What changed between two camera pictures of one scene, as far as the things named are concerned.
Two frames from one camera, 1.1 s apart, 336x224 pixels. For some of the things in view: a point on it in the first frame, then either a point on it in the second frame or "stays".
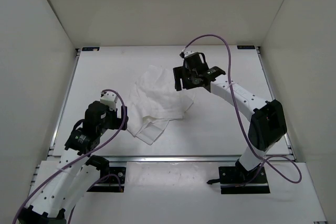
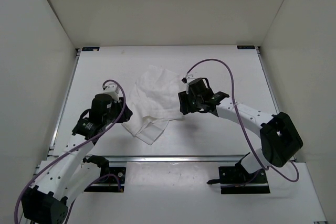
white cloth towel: (155, 101) stays
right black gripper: (179, 73) -> (185, 108)
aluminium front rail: (173, 159) stays
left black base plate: (116, 176) stays
